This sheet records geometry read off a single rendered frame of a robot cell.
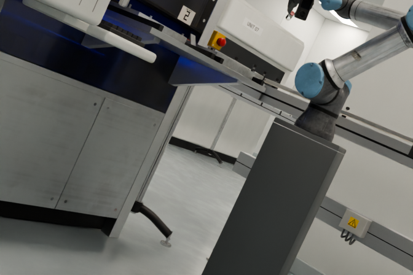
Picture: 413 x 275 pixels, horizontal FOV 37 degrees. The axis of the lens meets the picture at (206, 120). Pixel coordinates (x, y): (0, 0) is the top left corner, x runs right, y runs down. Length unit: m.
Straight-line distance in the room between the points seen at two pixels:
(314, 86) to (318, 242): 1.78
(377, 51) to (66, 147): 1.20
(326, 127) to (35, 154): 1.07
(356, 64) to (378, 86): 1.67
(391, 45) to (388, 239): 1.14
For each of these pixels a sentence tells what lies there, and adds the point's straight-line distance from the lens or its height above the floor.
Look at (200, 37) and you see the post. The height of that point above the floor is 0.97.
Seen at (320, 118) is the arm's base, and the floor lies 0.85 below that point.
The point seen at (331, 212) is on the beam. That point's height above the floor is 0.49.
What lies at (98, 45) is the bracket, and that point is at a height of 0.76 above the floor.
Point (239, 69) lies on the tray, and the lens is 2.39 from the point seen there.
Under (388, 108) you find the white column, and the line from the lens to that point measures 3.70.
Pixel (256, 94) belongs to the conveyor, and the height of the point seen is 0.86.
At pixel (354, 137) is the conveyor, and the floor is 0.86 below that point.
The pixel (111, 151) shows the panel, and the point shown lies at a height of 0.38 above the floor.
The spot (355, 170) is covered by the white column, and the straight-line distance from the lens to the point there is 3.69.
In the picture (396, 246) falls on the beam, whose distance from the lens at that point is 2.93.
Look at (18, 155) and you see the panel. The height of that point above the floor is 0.27.
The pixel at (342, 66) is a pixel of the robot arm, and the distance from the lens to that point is 2.11.
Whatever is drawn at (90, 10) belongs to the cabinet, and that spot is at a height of 0.83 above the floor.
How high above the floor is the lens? 0.77
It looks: 3 degrees down
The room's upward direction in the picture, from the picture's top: 25 degrees clockwise
